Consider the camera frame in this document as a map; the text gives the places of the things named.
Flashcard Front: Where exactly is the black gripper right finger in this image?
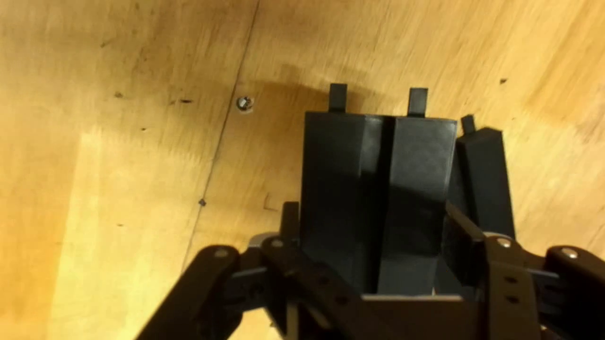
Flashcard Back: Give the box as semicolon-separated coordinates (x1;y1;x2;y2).
440;201;605;340

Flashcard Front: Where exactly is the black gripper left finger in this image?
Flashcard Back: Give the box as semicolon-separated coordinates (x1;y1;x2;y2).
134;201;379;340

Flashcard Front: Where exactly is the small black block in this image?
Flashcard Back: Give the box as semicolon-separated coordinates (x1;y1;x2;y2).
455;114;517;242

